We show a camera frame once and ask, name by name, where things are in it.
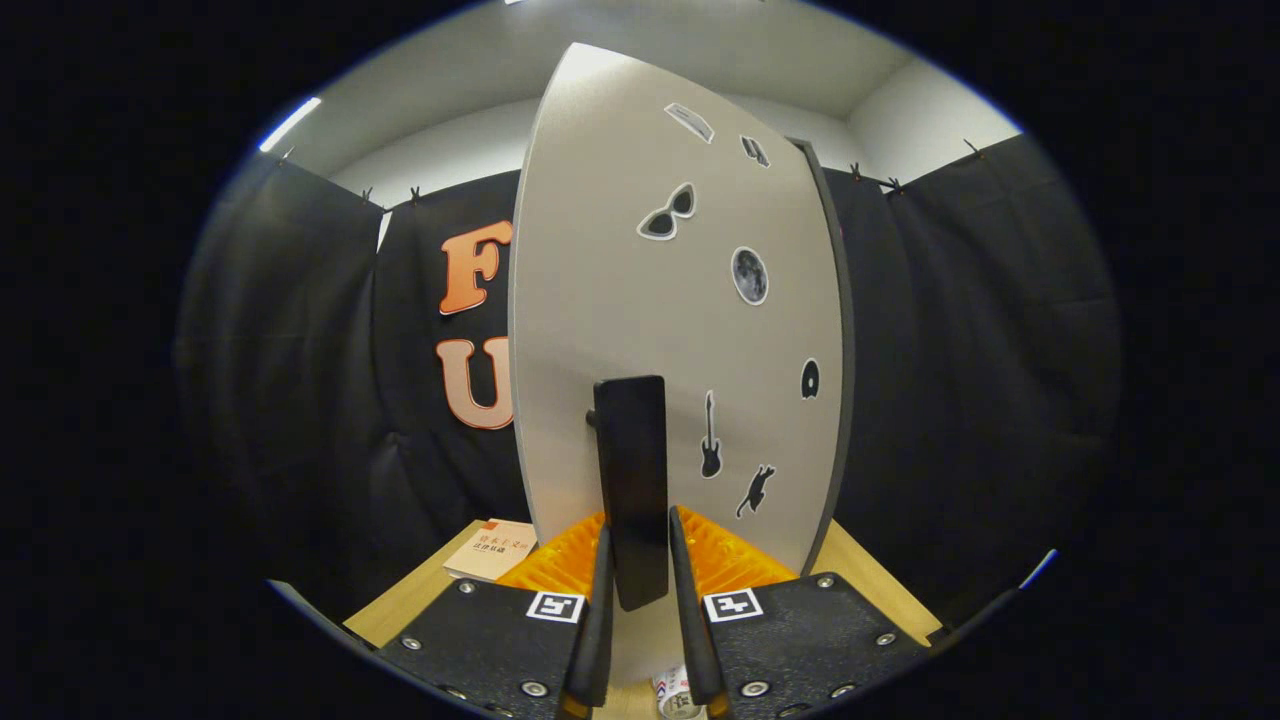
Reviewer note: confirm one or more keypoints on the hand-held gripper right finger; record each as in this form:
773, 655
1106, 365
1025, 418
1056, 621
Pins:
688, 620

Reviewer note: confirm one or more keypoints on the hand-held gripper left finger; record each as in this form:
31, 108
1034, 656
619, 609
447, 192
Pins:
595, 620

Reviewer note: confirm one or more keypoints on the white canvas shoe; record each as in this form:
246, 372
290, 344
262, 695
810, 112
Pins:
675, 695

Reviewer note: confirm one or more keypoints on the beige book with orange print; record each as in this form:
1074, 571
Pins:
492, 550

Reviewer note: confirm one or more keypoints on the black backdrop cloth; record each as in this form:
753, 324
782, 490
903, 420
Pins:
980, 400

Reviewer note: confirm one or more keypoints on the narrow ceiling light strip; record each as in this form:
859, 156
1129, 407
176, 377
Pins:
290, 124

